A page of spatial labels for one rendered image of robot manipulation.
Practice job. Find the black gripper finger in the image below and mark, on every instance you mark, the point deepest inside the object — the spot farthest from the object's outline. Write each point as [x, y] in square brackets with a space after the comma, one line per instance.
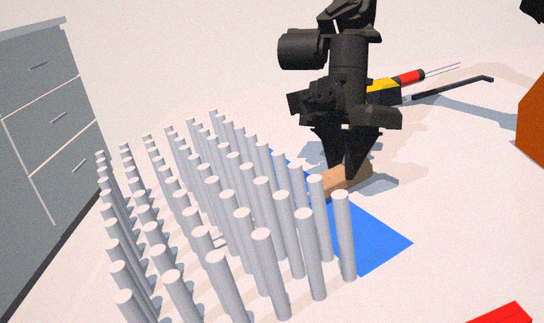
[334, 145]
[358, 143]

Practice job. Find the blue flat strip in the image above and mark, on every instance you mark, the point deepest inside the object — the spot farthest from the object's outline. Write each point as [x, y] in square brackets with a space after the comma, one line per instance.
[374, 242]

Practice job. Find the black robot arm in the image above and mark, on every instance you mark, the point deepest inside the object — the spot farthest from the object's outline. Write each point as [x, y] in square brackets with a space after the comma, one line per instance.
[308, 49]

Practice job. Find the red flat bar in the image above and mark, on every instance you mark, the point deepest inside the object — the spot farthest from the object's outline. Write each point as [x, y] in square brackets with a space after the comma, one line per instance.
[509, 313]

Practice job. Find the red-handled screwdriver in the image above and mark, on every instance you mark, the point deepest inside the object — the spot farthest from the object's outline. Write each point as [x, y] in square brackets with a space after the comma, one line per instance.
[416, 75]

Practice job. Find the dark grey l-shaped hex key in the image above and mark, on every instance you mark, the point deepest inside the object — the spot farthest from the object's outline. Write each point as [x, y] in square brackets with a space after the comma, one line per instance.
[452, 86]

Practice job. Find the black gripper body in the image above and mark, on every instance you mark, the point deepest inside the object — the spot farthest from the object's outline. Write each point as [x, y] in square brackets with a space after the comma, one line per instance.
[356, 113]

